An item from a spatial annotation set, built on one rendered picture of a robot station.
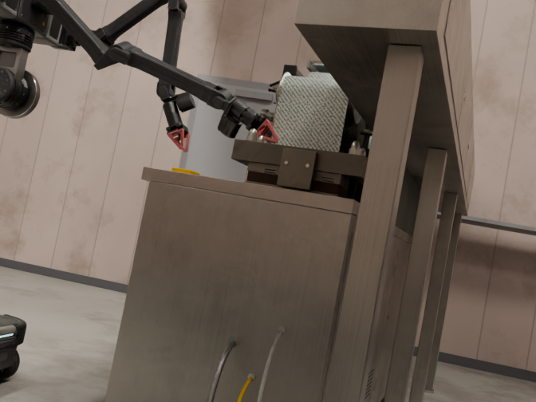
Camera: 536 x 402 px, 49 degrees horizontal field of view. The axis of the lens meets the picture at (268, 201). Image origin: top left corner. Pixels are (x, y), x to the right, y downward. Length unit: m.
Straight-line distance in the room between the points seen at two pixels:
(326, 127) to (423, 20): 0.92
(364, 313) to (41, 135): 5.48
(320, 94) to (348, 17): 0.89
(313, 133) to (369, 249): 0.92
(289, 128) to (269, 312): 0.63
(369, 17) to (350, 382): 0.62
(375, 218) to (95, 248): 5.00
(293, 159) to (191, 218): 0.35
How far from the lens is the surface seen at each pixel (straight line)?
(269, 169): 1.74
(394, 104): 1.08
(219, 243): 1.69
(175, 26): 2.54
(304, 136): 1.92
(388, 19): 1.06
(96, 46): 2.16
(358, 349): 1.06
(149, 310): 1.79
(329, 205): 1.60
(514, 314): 5.48
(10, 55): 2.52
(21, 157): 6.39
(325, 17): 1.09
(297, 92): 1.97
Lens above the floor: 0.76
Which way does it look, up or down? 4 degrees up
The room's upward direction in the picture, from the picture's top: 11 degrees clockwise
